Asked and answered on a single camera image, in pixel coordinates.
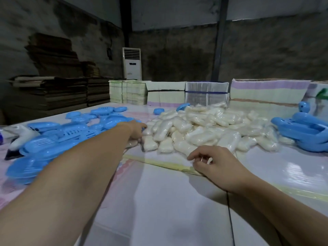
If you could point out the person's left hand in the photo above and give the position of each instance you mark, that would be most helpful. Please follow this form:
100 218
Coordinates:
133 129

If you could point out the person's right hand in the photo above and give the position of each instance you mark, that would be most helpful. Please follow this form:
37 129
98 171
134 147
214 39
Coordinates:
225 171

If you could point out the blue oval plastic lid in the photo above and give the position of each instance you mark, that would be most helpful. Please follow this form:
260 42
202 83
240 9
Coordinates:
183 107
159 111
304 107

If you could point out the clear plastic bag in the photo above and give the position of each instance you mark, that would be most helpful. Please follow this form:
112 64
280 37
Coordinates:
187 167

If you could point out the pile of white soaps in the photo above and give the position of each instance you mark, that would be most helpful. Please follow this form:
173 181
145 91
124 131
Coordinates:
205 125

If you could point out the pile of blue slotted lids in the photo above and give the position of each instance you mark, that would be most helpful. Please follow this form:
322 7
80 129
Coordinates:
51 143

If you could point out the pile of blue plastic lids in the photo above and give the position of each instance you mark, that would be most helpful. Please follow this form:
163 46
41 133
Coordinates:
305 133

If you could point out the person's left forearm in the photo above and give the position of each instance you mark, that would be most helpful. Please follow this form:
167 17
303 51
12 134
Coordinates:
66 197

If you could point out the person's right forearm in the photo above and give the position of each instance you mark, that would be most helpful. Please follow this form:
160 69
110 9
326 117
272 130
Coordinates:
294 217

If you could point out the stack of greenish paper sheets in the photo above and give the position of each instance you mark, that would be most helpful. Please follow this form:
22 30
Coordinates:
128 92

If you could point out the row of stacked flat cartons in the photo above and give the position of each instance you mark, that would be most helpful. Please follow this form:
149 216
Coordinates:
166 97

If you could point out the white standing air conditioner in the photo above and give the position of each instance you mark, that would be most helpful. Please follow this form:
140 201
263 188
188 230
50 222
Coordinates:
132 64

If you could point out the silver sheet bundle, blue band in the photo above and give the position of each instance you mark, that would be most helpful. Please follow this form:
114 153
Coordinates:
206 96

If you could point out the stacks of brown cardboard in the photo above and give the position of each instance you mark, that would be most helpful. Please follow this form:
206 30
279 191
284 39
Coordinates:
56 94

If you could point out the white carton stack, pink stripe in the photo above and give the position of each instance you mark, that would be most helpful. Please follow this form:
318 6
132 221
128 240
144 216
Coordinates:
269 94

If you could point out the dark metal pillar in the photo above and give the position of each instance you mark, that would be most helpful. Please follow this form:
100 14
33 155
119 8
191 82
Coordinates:
126 20
219 38

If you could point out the white crumpled plastic bag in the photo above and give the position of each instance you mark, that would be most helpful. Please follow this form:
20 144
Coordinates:
24 137

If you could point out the white sheet stack, green mark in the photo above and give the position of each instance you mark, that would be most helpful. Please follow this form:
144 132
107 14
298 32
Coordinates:
319 90

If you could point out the black phone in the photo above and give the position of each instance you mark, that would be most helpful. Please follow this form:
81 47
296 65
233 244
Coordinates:
11 155

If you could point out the clear water bottle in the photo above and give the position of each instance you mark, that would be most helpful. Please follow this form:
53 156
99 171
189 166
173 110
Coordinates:
1 139

